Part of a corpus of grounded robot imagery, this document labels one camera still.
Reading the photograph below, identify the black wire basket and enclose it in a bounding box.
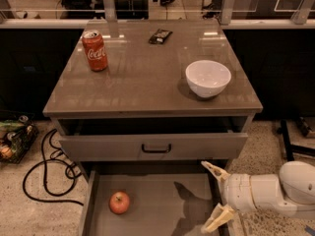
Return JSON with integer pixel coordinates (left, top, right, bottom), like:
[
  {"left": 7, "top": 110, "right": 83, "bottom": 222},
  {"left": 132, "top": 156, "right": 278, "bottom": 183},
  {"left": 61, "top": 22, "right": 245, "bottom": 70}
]
[{"left": 0, "top": 115, "right": 38, "bottom": 164}]

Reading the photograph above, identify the black drawer handle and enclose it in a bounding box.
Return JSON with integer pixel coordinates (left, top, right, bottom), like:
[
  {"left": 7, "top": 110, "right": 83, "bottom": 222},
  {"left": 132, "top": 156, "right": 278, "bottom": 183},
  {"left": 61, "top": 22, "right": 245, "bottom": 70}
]
[{"left": 141, "top": 144, "right": 172, "bottom": 154}]

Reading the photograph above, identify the black stand leg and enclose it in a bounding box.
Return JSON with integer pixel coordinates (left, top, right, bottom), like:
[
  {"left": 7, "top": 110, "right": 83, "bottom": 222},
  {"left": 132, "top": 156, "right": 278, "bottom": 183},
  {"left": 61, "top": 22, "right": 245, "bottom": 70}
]
[{"left": 277, "top": 120, "right": 315, "bottom": 161}]

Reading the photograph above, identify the glass barrier rail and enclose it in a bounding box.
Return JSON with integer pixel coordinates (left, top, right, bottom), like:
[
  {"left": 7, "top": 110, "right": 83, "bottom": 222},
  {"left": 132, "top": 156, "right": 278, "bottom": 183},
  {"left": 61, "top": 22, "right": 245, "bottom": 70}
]
[{"left": 0, "top": 0, "right": 315, "bottom": 30}]

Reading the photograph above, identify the grey drawer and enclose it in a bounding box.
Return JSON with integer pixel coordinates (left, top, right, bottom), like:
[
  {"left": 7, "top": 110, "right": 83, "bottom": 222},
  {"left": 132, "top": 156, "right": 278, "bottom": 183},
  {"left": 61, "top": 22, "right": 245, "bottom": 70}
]
[
  {"left": 57, "top": 116, "right": 249, "bottom": 162},
  {"left": 79, "top": 170, "right": 230, "bottom": 236}
]

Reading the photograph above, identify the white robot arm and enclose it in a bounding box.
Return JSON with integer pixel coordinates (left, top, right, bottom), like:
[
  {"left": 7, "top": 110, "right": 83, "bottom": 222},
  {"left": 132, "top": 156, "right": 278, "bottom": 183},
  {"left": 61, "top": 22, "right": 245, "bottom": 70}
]
[{"left": 201, "top": 161, "right": 315, "bottom": 233}]

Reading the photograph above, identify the black floor cable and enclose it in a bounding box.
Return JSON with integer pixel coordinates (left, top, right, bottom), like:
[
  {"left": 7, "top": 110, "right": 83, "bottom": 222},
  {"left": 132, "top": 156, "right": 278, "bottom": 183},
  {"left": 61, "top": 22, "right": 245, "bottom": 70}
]
[{"left": 22, "top": 128, "right": 85, "bottom": 207}]

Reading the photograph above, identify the grey middle drawer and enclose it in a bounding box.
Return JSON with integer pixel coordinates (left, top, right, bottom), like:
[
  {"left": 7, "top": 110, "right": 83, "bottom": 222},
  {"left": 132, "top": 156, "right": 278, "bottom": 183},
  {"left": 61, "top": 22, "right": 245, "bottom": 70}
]
[{"left": 79, "top": 170, "right": 230, "bottom": 236}]

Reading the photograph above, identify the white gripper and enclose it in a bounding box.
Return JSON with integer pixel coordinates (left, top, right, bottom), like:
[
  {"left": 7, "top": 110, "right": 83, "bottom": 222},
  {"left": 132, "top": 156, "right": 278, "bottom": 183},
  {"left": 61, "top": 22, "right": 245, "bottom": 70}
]
[{"left": 201, "top": 161, "right": 253, "bottom": 234}]

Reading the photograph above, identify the black snack packet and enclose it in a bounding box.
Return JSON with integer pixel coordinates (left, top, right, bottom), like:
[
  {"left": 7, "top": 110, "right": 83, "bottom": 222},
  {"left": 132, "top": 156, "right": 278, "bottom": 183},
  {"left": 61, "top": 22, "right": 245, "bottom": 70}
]
[{"left": 149, "top": 29, "right": 172, "bottom": 44}]

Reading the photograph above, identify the grey drawer cabinet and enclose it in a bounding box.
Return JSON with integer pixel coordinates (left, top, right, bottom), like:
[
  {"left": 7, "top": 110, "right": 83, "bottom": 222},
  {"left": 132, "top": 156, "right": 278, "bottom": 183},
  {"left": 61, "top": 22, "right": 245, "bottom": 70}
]
[{"left": 42, "top": 19, "right": 264, "bottom": 236}]

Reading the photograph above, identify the red apple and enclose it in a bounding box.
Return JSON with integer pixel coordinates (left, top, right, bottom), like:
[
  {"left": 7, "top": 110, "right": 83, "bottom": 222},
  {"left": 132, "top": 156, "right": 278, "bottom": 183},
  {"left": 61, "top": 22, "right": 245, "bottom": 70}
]
[{"left": 108, "top": 191, "right": 130, "bottom": 214}]

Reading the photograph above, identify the white ceramic bowl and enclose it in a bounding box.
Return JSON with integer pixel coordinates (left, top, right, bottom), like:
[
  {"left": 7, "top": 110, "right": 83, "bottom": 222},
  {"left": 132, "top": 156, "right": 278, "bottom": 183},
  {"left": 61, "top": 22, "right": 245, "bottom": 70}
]
[{"left": 185, "top": 60, "right": 231, "bottom": 98}]

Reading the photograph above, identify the grey top drawer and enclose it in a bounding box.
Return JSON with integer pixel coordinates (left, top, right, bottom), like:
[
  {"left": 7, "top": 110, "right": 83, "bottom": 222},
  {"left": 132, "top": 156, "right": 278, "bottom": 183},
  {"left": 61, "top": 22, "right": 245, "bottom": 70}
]
[{"left": 57, "top": 116, "right": 249, "bottom": 162}]

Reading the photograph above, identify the red Coca-Cola can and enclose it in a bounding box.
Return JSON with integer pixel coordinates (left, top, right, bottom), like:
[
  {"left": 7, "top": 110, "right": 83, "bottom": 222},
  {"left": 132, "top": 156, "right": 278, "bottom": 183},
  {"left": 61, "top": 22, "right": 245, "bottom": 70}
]
[{"left": 82, "top": 30, "right": 108, "bottom": 72}]

